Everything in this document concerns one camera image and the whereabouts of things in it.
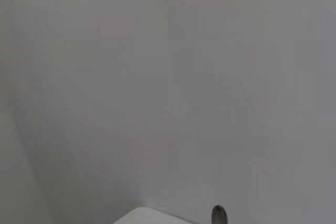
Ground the light blue handled spoon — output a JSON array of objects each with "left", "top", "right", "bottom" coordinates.
[{"left": 212, "top": 205, "right": 228, "bottom": 224}]

